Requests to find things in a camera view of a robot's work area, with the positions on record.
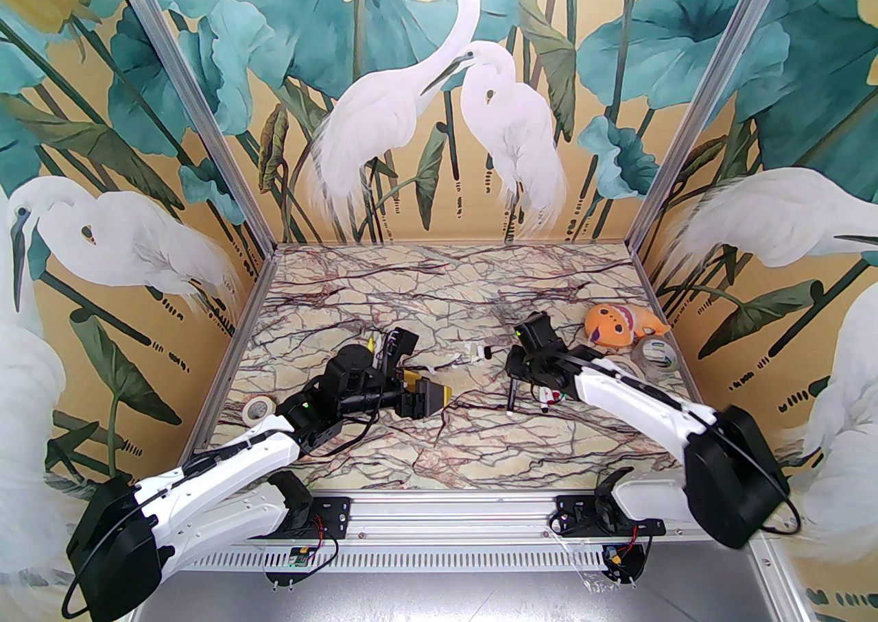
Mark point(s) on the white barrel red marker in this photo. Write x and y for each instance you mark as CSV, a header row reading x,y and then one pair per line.
x,y
543,402

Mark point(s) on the yellow highlighter pen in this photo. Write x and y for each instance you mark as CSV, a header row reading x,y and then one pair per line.
x,y
371,342

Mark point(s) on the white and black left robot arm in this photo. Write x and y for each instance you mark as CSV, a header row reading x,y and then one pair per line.
x,y
219,468

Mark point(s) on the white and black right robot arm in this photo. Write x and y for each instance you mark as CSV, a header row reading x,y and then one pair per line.
x,y
638,400

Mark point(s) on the orange fish plush toy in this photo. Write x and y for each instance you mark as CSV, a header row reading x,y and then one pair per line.
x,y
617,324

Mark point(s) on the white tape roll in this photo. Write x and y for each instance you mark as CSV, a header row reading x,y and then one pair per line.
x,y
258,411

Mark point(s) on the clear tape roll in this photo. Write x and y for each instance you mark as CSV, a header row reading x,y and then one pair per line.
x,y
655,355

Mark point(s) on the perforated metal strip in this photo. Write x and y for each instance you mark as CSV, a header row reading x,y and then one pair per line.
x,y
446,559

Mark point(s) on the small green circuit board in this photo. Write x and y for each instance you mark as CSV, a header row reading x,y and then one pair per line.
x,y
298,559

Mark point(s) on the aluminium frame rail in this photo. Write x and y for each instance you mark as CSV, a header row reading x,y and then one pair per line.
x,y
446,516

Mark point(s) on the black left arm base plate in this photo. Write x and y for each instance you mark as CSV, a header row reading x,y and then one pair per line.
x,y
336,513

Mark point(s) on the aluminium side rail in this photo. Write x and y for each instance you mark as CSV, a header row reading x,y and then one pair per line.
x,y
646,276
227,365

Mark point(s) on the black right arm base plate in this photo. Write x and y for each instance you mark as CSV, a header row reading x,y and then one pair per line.
x,y
569,513

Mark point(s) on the aluminium frame post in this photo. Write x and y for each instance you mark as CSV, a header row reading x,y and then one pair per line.
x,y
714,91
199,105

